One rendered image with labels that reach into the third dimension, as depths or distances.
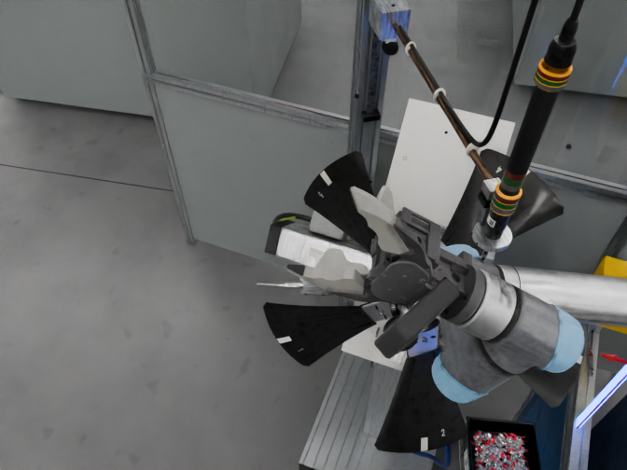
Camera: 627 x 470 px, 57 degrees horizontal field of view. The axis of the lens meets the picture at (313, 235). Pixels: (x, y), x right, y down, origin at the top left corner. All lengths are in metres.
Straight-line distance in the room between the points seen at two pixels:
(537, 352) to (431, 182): 0.82
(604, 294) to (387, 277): 0.40
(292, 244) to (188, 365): 1.24
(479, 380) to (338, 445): 1.57
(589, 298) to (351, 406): 1.56
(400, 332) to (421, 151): 0.94
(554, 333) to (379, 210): 0.27
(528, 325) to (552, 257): 1.50
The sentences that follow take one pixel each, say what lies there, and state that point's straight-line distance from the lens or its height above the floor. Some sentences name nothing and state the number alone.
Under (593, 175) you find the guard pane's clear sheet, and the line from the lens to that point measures 1.94.
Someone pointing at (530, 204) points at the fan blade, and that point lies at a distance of 1.24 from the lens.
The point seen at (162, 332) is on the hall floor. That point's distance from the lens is 2.69.
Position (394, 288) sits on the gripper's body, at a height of 1.72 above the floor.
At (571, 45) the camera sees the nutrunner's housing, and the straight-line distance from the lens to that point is 0.85.
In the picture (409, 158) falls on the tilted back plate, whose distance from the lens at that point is 1.49.
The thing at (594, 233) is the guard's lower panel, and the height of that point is 0.80.
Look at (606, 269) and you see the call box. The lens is 1.64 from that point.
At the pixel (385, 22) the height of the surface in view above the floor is 1.54.
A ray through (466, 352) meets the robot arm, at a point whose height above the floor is 1.59.
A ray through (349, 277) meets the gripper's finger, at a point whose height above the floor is 1.72.
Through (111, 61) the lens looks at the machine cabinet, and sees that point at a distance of 3.47.
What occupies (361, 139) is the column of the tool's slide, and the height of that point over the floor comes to 1.08.
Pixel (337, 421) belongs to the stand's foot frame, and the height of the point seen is 0.08.
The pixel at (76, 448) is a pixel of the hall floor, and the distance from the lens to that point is 2.56.
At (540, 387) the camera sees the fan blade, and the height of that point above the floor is 1.14.
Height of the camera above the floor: 2.26
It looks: 51 degrees down
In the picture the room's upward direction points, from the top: straight up
